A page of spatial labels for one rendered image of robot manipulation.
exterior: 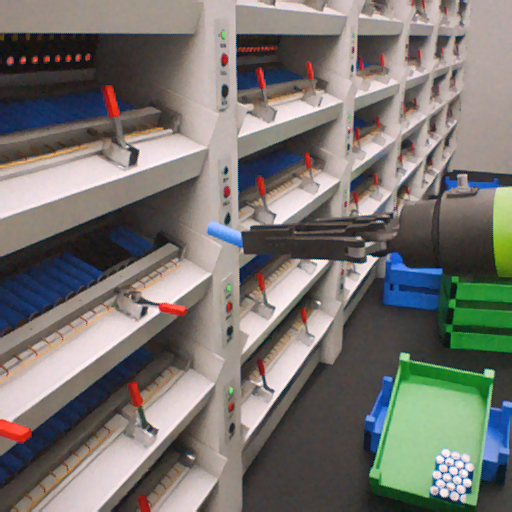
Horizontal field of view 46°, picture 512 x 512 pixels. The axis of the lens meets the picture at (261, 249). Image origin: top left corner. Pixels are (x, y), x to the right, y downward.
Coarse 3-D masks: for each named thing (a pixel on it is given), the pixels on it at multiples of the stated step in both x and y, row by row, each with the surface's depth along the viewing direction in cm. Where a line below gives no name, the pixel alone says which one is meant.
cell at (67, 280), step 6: (42, 264) 76; (48, 264) 77; (42, 270) 76; (48, 270) 76; (54, 270) 76; (60, 270) 76; (54, 276) 76; (60, 276) 76; (66, 276) 76; (66, 282) 75; (72, 282) 75; (78, 282) 76; (72, 288) 75; (78, 288) 75
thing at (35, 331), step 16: (160, 256) 87; (128, 272) 80; (144, 272) 83; (96, 288) 75; (112, 288) 76; (144, 288) 81; (64, 304) 70; (80, 304) 71; (96, 304) 75; (32, 320) 66; (48, 320) 67; (64, 320) 69; (16, 336) 63; (32, 336) 64; (0, 352) 60; (16, 352) 63
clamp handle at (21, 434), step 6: (0, 420) 52; (6, 420) 52; (0, 426) 51; (6, 426) 51; (12, 426) 51; (18, 426) 51; (0, 432) 51; (6, 432) 51; (12, 432) 51; (18, 432) 51; (24, 432) 51; (30, 432) 51; (12, 438) 51; (18, 438) 51; (24, 438) 51
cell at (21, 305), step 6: (0, 288) 69; (0, 294) 69; (6, 294) 69; (12, 294) 69; (0, 300) 69; (6, 300) 69; (12, 300) 69; (18, 300) 69; (12, 306) 68; (18, 306) 68; (24, 306) 68; (30, 306) 69; (18, 312) 68; (24, 312) 68; (30, 312) 68; (36, 312) 69; (30, 318) 68
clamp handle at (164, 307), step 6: (138, 294) 76; (138, 300) 76; (144, 300) 76; (150, 306) 75; (156, 306) 75; (162, 306) 74; (168, 306) 74; (174, 306) 74; (180, 306) 74; (168, 312) 74; (174, 312) 74; (180, 312) 74; (186, 312) 74
